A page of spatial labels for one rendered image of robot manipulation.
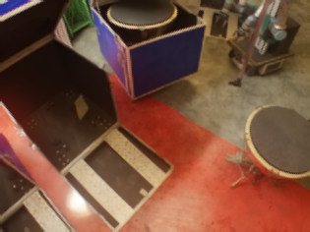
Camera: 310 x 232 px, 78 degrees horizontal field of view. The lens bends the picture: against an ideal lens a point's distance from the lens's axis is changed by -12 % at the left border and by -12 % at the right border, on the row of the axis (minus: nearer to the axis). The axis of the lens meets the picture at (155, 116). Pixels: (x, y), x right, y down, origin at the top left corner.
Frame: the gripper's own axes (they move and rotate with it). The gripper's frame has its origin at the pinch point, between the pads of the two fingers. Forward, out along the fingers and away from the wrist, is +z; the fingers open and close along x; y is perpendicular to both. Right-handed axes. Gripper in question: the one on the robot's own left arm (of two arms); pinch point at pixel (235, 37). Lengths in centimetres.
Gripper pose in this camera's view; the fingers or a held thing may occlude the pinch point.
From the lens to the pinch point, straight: 292.0
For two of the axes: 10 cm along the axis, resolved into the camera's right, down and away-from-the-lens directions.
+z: -4.2, 5.4, 7.4
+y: -8.8, -0.2, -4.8
